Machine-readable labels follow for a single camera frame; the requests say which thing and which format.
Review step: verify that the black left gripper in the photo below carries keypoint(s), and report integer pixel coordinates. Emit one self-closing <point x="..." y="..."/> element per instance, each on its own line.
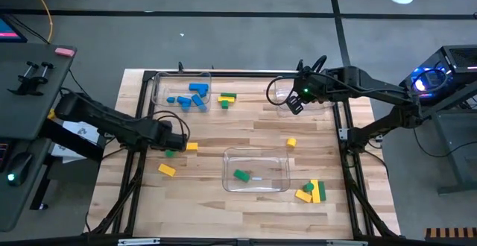
<point x="173" y="138"/>

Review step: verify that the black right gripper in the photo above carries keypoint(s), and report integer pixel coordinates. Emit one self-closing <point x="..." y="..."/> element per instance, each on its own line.
<point x="309" y="87"/>

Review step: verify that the green rectangular block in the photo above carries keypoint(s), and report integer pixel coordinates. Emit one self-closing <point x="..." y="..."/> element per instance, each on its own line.
<point x="322" y="192"/>
<point x="169" y="153"/>
<point x="229" y="94"/>

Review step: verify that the blue rectangular block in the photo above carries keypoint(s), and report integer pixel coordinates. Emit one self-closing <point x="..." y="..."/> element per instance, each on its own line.
<point x="195" y="86"/>
<point x="183" y="100"/>

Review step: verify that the blue cylinder block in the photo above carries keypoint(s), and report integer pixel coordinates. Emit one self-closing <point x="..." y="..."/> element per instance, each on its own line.
<point x="198" y="102"/>

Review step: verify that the clear plastic bin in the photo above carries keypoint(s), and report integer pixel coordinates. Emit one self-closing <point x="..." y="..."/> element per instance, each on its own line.
<point x="268" y="164"/>
<point x="164" y="85"/>
<point x="316" y="109"/>

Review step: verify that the green wedge block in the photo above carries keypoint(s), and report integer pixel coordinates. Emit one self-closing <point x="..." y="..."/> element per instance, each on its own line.
<point x="241" y="175"/>

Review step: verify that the green cylinder block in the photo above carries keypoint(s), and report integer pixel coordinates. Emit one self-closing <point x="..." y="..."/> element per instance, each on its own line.
<point x="308" y="187"/>

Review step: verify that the yellow rectangular block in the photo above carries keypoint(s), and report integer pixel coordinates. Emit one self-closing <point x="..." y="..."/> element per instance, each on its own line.
<point x="166" y="170"/>
<point x="226" y="99"/>
<point x="192" y="146"/>
<point x="303" y="196"/>

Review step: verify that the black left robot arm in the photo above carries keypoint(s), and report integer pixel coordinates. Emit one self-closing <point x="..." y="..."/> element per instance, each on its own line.
<point x="112" y="123"/>

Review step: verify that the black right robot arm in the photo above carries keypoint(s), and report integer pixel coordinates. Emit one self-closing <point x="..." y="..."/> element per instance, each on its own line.
<point x="372" y="85"/>

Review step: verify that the small yellow cube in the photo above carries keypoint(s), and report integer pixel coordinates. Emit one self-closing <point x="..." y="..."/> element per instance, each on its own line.
<point x="291" y="142"/>

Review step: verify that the black table clamp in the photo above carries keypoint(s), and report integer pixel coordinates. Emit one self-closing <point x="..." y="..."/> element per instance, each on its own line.
<point x="180" y="68"/>
<point x="299" y="66"/>

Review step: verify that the white printed paper sheet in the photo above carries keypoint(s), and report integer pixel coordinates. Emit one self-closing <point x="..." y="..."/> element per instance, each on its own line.
<point x="61" y="153"/>
<point x="87" y="136"/>

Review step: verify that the long yellow block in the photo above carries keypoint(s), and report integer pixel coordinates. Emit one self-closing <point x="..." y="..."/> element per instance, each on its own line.
<point x="315" y="195"/>

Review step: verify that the black desk foot bar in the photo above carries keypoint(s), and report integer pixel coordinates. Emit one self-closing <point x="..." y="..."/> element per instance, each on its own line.
<point x="71" y="143"/>

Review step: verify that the small yellow plug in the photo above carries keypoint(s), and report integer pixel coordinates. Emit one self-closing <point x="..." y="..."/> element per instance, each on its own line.
<point x="51" y="114"/>

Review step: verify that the pink eraser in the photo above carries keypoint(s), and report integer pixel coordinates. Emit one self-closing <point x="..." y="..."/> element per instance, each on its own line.
<point x="64" y="52"/>

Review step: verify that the black desk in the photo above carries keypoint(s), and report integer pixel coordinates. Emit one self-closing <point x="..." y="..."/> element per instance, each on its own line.
<point x="37" y="104"/>

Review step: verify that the black clamp holder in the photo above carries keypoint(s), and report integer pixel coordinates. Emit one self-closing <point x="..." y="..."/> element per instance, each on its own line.
<point x="30" y="84"/>

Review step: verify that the black computer mouse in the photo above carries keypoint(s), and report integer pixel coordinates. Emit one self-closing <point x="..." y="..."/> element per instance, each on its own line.
<point x="20" y="166"/>

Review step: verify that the black lit computer tower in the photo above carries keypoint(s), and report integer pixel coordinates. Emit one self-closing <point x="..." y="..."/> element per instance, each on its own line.
<point x="447" y="71"/>

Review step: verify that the grey metal stand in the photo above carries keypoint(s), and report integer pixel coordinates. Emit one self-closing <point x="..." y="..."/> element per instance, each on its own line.
<point x="456" y="153"/>

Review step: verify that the black keyboard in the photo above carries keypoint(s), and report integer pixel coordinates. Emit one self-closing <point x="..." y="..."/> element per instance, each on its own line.
<point x="3" y="153"/>

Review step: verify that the computer screen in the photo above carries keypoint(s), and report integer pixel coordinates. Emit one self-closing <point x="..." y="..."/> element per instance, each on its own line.
<point x="9" y="31"/>

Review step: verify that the orange black striped strip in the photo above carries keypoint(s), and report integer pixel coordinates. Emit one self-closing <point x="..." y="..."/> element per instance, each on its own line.
<point x="451" y="233"/>

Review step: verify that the silver frame corner bracket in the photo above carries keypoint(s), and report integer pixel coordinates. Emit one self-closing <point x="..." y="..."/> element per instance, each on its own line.
<point x="343" y="134"/>

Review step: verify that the black aluminium table frame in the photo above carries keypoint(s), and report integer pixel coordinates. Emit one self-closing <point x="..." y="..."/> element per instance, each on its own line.
<point x="148" y="75"/>

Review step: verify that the silver metal bracket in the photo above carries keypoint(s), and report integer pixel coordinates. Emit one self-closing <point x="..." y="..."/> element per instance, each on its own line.
<point x="346" y="243"/>
<point x="138" y="242"/>

